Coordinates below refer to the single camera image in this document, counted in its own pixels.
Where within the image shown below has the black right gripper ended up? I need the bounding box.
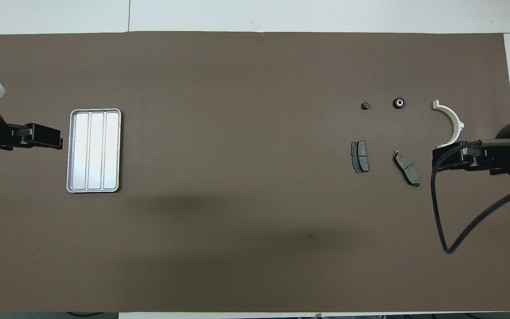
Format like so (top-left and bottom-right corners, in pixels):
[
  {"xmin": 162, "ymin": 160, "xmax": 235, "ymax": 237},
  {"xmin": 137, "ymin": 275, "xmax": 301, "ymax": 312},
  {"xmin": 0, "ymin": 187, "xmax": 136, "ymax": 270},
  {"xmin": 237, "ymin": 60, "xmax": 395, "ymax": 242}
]
[{"xmin": 432, "ymin": 141, "xmax": 497, "ymax": 171}]

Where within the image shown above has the white semicircular plastic bracket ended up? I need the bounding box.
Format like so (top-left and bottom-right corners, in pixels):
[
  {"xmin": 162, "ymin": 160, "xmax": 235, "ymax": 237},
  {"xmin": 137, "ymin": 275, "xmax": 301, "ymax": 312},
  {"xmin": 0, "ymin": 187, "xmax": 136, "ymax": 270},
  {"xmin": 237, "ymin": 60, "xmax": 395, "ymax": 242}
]
[{"xmin": 432, "ymin": 100, "xmax": 464, "ymax": 149}]

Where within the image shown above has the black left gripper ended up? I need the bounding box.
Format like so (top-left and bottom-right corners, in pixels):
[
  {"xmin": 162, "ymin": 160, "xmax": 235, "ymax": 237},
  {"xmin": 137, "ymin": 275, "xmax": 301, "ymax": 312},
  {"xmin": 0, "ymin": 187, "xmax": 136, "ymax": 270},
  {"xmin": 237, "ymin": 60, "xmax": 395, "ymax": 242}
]
[{"xmin": 9, "ymin": 123, "xmax": 64, "ymax": 150}]

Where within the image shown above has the short dark brake pad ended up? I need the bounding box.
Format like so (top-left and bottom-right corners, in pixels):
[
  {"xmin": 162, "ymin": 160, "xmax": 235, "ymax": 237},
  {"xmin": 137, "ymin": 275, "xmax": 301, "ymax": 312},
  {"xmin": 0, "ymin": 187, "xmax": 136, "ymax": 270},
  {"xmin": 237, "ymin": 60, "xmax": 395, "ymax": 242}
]
[{"xmin": 351, "ymin": 140, "xmax": 370, "ymax": 174}]

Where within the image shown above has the silver ribbed metal tray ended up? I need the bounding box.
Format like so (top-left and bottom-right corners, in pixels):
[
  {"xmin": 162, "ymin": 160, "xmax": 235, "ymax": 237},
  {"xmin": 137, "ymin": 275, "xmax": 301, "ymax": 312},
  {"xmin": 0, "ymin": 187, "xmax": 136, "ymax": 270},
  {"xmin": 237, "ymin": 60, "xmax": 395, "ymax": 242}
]
[{"xmin": 66, "ymin": 108, "xmax": 122, "ymax": 194}]

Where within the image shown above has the long dark brake pad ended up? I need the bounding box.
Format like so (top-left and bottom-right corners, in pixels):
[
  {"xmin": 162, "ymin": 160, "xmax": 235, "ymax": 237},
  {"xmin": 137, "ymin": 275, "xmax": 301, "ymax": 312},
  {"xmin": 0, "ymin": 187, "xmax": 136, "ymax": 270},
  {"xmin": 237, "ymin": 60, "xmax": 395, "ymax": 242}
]
[{"xmin": 392, "ymin": 150, "xmax": 421, "ymax": 188}]

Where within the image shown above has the brown table mat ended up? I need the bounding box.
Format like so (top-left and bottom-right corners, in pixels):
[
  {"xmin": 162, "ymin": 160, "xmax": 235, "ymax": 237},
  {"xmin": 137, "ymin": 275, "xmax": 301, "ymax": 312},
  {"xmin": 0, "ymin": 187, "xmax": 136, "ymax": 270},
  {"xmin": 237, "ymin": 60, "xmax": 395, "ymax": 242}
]
[{"xmin": 0, "ymin": 31, "xmax": 510, "ymax": 313}]

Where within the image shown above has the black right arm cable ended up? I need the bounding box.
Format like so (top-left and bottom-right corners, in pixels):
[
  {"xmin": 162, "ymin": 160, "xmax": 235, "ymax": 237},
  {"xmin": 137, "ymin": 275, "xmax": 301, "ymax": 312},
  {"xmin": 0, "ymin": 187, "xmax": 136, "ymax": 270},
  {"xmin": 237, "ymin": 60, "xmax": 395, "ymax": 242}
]
[{"xmin": 430, "ymin": 140, "xmax": 510, "ymax": 254}]

